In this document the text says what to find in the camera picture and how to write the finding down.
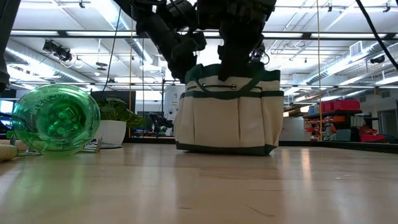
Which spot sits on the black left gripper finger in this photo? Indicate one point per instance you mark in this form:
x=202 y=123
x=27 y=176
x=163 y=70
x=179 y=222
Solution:
x=183 y=68

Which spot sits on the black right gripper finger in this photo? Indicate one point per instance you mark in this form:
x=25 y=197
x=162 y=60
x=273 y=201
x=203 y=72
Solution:
x=237 y=53

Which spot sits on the cream gardening bag green trim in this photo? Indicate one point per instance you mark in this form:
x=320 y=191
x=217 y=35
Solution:
x=224 y=124

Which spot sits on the green transparent spray bottle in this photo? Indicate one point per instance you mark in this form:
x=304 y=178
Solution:
x=56 y=119

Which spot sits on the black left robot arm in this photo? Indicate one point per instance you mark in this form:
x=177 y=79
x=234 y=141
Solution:
x=6 y=46

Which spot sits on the green plant in white pot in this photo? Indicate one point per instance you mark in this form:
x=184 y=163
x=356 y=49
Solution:
x=110 y=132

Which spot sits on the black overhead beam with lights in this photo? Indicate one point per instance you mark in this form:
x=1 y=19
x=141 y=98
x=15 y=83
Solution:
x=62 y=33

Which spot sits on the storage rack with small bins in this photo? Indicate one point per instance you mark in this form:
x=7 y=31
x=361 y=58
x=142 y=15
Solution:
x=340 y=105

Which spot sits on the black ceiling device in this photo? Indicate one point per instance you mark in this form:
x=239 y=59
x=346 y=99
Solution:
x=377 y=59

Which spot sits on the red plastic bin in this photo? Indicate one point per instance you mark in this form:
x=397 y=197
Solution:
x=371 y=138

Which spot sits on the black overhead camera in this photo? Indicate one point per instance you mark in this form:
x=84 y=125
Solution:
x=260 y=55

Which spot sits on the silver ceiling duct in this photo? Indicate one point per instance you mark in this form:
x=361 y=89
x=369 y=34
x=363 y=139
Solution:
x=342 y=63
x=31 y=67

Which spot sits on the black ceiling camera cluster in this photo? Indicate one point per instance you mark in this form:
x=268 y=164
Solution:
x=57 y=49

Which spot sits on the black table edge frame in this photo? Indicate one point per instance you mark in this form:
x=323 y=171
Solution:
x=342 y=145

